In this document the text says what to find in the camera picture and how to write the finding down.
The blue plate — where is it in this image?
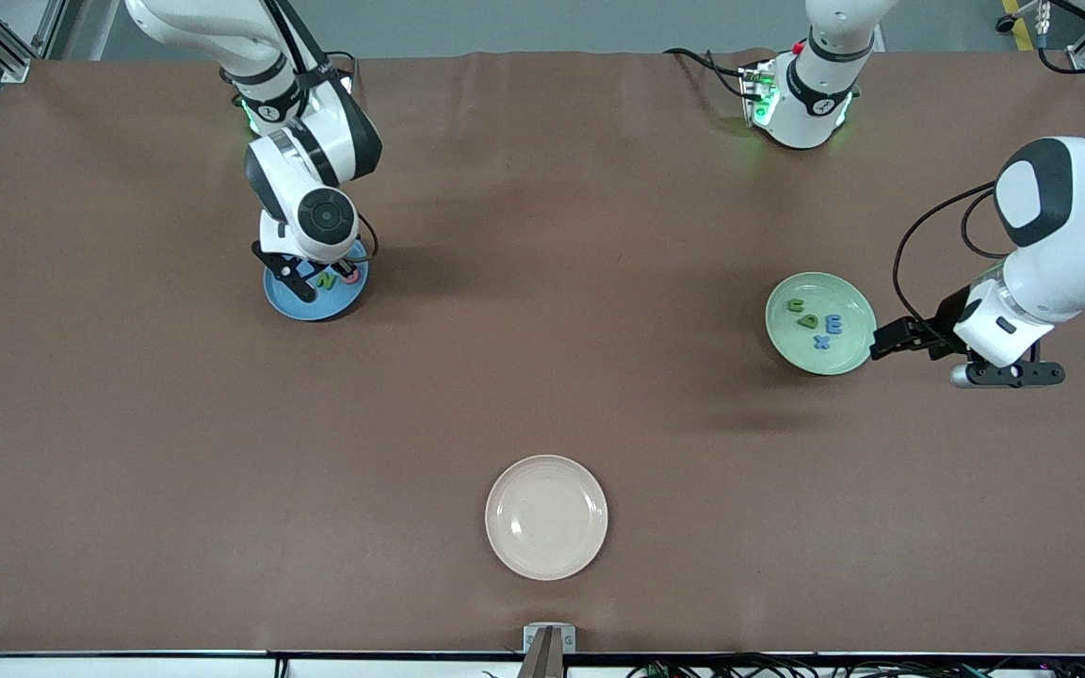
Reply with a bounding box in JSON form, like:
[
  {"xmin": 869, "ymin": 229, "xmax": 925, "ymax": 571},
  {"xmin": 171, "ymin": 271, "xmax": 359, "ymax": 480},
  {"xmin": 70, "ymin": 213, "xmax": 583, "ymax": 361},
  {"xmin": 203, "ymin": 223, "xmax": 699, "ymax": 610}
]
[{"xmin": 263, "ymin": 250, "xmax": 370, "ymax": 322}]

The green plate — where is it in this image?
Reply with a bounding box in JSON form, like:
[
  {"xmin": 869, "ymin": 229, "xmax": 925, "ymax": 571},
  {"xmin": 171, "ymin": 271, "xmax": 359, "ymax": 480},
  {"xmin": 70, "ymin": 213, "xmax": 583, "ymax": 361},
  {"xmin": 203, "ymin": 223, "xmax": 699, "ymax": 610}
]
[{"xmin": 765, "ymin": 272, "xmax": 879, "ymax": 377}]

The metal base connector plate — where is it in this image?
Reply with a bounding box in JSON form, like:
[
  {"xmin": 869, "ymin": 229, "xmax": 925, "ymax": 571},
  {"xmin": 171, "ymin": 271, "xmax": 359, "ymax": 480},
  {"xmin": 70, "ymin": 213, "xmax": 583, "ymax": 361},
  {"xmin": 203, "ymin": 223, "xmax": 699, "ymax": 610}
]
[{"xmin": 740, "ymin": 61, "xmax": 779, "ymax": 128}]

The cream plate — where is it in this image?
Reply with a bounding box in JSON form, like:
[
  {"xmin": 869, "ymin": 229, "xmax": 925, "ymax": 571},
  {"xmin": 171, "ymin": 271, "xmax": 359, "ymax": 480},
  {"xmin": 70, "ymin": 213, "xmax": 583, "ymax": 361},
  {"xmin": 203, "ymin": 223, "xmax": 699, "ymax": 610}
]
[{"xmin": 485, "ymin": 455, "xmax": 609, "ymax": 581}]

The brown table cover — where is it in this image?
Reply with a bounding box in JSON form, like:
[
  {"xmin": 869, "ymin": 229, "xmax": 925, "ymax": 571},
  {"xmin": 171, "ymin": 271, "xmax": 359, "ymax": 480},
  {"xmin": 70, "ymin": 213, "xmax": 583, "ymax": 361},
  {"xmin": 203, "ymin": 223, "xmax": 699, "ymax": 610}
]
[{"xmin": 0, "ymin": 49, "xmax": 1085, "ymax": 655}]

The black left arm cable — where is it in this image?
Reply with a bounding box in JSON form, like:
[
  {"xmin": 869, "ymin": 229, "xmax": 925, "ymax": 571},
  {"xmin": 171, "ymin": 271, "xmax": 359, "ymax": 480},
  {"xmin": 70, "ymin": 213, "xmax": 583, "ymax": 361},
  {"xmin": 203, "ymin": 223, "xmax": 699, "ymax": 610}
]
[{"xmin": 892, "ymin": 0, "xmax": 1085, "ymax": 331}]

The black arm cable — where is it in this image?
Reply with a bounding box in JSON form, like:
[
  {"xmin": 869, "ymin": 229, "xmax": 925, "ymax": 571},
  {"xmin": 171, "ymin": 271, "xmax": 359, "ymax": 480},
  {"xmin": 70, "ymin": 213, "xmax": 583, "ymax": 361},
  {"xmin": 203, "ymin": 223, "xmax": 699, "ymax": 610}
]
[
  {"xmin": 265, "ymin": 0, "xmax": 380, "ymax": 265},
  {"xmin": 892, "ymin": 0, "xmax": 1085, "ymax": 331}
]

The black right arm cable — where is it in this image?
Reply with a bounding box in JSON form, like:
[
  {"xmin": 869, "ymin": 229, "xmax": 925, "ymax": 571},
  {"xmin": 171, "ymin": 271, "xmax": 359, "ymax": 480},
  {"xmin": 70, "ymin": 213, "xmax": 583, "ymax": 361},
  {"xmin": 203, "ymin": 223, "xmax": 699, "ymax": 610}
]
[{"xmin": 265, "ymin": 0, "xmax": 380, "ymax": 265}]

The black base cable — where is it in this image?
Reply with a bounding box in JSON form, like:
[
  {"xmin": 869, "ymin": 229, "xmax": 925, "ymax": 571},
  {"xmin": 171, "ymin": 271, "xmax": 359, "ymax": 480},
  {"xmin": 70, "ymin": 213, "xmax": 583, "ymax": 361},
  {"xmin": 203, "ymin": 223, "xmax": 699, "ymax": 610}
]
[{"xmin": 663, "ymin": 47, "xmax": 753, "ymax": 100}]

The white table edge rail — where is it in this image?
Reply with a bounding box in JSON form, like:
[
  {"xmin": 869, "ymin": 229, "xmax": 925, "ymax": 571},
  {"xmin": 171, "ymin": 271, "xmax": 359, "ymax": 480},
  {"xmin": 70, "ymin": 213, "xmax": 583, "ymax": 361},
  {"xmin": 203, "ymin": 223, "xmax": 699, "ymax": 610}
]
[{"xmin": 0, "ymin": 653, "xmax": 1085, "ymax": 678}]

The grey metal camera bracket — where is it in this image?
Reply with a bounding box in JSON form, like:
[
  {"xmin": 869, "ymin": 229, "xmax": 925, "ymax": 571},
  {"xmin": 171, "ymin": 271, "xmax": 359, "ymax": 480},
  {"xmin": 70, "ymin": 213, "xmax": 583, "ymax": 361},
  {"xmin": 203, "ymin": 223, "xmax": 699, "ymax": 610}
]
[{"xmin": 523, "ymin": 623, "xmax": 577, "ymax": 678}]

